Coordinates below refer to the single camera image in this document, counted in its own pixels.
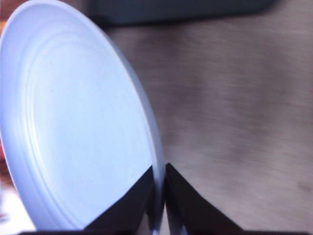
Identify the blue plate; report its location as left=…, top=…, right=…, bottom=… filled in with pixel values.
left=0, top=0, right=165, bottom=234

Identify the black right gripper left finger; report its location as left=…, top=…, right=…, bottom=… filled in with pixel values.
left=79, top=166, right=154, bottom=235

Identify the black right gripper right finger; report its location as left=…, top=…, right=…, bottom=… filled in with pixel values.
left=165, top=163, right=268, bottom=235

